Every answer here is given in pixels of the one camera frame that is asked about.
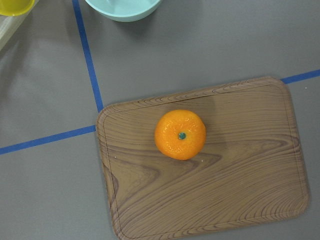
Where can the orange mandarin fruit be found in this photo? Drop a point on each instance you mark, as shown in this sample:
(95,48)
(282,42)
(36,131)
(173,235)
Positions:
(180,134)

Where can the brown wood-grain tray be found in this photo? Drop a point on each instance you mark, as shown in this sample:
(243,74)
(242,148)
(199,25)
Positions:
(250,171)

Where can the light green bowl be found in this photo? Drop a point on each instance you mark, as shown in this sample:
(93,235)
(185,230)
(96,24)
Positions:
(124,10)

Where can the yellow bowl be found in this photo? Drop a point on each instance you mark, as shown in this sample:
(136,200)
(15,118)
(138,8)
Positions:
(12,8)

